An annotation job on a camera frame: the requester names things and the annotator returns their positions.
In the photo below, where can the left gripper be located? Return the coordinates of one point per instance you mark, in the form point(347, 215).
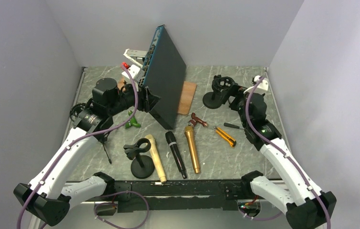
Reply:
point(146, 100)

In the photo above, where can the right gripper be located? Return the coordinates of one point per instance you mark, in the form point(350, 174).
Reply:
point(238, 91)

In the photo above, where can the light gold microphone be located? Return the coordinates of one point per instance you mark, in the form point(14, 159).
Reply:
point(156, 159)

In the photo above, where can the black microphone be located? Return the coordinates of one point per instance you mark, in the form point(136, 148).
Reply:
point(172, 143)

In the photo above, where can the dark gold microphone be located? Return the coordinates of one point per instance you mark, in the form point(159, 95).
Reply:
point(189, 134)

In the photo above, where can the black round-base mic stand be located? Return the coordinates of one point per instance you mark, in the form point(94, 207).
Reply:
point(142, 166)

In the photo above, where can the black tripod shock-mount stand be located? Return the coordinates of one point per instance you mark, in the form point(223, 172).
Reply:
point(73, 114)

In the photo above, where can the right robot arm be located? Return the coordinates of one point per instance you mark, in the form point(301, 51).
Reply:
point(303, 202)

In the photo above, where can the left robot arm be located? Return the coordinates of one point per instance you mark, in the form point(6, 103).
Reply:
point(46, 196)

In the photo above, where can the green plastic tap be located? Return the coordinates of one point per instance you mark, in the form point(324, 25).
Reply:
point(132, 122)

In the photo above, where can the wooden board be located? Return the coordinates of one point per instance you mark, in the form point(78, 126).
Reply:
point(182, 107)

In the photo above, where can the yellow utility knife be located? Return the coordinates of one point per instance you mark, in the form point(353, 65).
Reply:
point(232, 142)

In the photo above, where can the red brown tap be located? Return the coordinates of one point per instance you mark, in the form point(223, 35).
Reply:
point(196, 120)

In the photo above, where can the black handled hammer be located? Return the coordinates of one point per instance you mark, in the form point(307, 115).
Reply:
point(232, 126)

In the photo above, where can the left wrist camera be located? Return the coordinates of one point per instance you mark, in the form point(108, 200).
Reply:
point(135, 71)

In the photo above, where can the blue network switch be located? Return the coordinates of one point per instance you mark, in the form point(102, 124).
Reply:
point(164, 75)

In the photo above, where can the white bracket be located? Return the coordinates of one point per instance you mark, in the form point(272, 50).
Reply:
point(135, 56)

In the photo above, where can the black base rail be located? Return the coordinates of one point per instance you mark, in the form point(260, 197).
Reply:
point(224, 194)

